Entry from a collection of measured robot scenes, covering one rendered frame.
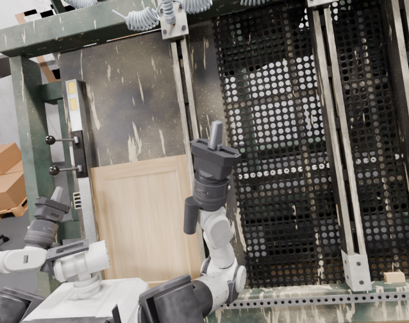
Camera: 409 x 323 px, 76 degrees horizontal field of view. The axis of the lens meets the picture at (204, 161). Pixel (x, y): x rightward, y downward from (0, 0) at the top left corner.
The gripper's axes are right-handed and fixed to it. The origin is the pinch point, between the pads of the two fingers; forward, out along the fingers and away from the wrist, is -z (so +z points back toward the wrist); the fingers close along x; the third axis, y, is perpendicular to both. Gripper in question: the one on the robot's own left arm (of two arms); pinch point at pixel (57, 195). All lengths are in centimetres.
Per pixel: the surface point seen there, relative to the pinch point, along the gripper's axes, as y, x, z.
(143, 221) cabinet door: 18.1, 28.7, 2.7
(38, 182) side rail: -22.2, 2.1, -8.9
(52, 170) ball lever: -1.9, -4.0, -8.5
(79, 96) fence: 1.4, -7.2, -42.3
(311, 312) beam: 75, 64, 29
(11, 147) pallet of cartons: -338, 86, -148
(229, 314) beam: 47, 55, 33
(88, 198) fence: -1.3, 13.7, -3.9
